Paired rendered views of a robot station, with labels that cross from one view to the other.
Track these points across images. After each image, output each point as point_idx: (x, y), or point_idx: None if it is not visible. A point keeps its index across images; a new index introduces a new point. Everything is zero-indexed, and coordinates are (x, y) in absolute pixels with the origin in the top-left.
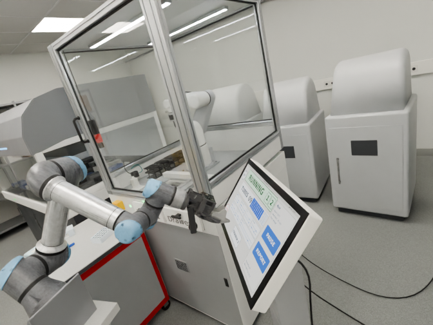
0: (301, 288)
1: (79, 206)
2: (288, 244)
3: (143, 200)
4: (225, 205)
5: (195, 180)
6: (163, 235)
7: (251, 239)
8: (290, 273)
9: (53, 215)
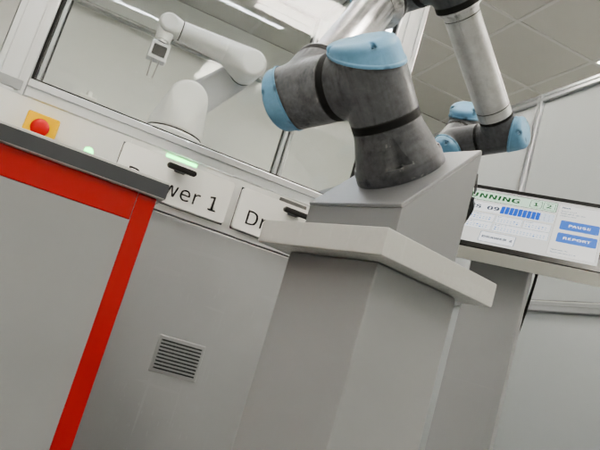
0: (517, 339)
1: (495, 58)
2: None
3: (173, 154)
4: None
5: None
6: (173, 262)
7: (541, 234)
8: (523, 308)
9: (379, 29)
